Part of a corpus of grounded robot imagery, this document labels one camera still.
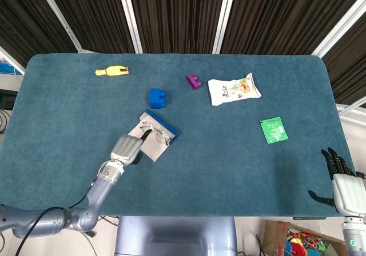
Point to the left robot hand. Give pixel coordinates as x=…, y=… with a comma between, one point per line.
x=127, y=148

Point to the purple toy brick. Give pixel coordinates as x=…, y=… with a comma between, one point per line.
x=194, y=83

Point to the white snack bag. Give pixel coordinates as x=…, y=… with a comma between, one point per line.
x=233, y=90

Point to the blue glasses case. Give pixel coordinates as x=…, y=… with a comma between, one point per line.
x=155, y=153

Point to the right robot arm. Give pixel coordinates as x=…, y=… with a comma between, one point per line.
x=354, y=236

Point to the dark brown pleated curtain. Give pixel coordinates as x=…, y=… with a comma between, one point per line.
x=177, y=16
x=23, y=19
x=91, y=16
x=351, y=67
x=280, y=16

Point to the black box device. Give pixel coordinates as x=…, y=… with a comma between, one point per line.
x=7, y=99

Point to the blue-grey robot torso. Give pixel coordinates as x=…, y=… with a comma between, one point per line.
x=174, y=236

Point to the white aluminium frame post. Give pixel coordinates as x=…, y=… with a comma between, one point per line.
x=57, y=13
x=11, y=60
x=337, y=24
x=128, y=16
x=351, y=111
x=224, y=16

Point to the green sachet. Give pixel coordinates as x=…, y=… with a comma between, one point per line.
x=274, y=130

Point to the black power plug block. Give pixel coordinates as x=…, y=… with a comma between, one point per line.
x=91, y=234

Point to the wire-rimmed eyeglasses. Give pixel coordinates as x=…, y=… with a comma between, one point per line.
x=163, y=136

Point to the grey table control panel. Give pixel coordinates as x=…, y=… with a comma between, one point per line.
x=308, y=218

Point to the cardboard box of toys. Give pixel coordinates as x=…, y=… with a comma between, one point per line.
x=274, y=236

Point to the blue toy brick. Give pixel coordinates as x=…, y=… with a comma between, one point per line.
x=156, y=98

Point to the yellow rubber chicken toy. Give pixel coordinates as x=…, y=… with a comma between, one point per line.
x=113, y=71

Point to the teal table cloth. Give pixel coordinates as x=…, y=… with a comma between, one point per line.
x=228, y=170

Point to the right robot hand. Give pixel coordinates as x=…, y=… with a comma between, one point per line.
x=350, y=193

